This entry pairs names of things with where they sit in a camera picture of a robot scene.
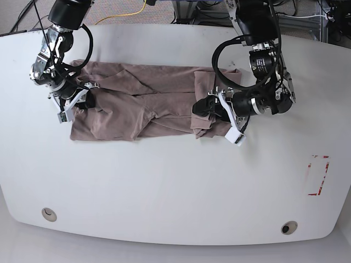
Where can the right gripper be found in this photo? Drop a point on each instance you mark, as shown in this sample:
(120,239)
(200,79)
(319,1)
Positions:
(64,93)

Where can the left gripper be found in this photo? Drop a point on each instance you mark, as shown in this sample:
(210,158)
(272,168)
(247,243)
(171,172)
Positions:
(239,103)

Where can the pink t-shirt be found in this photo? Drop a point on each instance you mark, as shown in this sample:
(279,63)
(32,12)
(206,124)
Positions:
(145,101)

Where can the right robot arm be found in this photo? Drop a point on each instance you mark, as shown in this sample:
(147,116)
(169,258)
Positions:
(49,68)

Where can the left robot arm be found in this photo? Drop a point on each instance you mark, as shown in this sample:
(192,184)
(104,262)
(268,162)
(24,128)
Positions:
(273,89)

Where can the red tape rectangle marking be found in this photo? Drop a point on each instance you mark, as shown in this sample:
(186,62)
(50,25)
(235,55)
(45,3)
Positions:
(316,174)

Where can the left table grommet hole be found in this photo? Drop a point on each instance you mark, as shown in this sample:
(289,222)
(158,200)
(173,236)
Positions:
(49,214)

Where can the table grommet hole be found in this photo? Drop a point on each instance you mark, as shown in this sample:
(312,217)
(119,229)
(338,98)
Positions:
(289,228)
(49,214)

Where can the right table grommet hole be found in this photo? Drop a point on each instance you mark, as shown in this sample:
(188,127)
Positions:
(289,228)

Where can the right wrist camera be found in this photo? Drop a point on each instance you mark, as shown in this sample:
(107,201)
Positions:
(66,114)

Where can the aluminium frame base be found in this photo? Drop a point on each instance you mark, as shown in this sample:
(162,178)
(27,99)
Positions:
(243,16)

